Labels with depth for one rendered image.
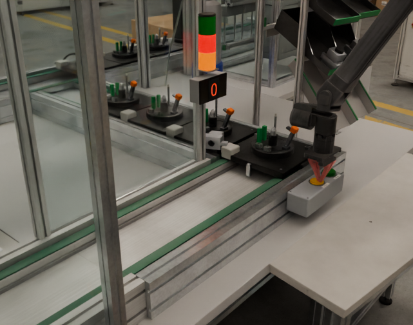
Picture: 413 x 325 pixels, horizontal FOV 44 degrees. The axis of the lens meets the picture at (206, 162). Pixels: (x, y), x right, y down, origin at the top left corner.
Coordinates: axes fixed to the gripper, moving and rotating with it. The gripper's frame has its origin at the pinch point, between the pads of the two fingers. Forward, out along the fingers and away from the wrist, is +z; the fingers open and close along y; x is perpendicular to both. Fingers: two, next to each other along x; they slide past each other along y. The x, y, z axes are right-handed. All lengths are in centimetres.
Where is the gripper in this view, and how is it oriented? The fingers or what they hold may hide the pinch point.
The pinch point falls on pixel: (319, 178)
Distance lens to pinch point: 151.1
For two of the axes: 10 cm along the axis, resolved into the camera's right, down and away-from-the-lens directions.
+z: 0.0, 9.0, 4.3
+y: -6.6, 3.2, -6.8
